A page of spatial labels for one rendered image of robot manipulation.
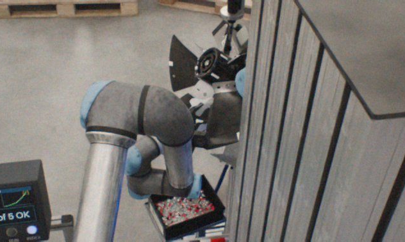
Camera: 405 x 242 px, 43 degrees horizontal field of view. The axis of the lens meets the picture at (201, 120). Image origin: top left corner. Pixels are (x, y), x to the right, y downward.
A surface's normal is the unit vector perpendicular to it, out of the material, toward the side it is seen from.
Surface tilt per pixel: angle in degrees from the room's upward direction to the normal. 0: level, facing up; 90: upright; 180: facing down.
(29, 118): 0
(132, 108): 51
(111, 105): 38
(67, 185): 0
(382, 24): 0
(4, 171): 15
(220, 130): 19
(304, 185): 90
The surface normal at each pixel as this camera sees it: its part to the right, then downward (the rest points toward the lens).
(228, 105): -0.11, -0.73
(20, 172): -0.02, -0.90
